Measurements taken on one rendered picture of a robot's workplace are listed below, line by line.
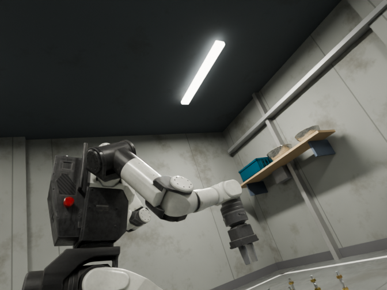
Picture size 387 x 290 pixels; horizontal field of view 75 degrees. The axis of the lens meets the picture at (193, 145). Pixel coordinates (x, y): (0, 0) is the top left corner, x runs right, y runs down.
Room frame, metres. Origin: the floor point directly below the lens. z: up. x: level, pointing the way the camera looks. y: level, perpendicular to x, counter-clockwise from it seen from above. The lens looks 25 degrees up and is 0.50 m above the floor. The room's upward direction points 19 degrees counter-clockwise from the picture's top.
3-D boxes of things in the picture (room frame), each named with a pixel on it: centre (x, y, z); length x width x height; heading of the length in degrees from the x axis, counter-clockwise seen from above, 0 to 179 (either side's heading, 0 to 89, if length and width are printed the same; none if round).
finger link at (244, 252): (0.97, -0.04, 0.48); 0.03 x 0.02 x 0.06; 42
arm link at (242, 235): (0.98, -0.06, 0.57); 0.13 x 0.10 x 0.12; 132
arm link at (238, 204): (1.00, -0.06, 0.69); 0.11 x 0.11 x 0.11; 52
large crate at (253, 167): (4.24, -0.91, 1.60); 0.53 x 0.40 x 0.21; 33
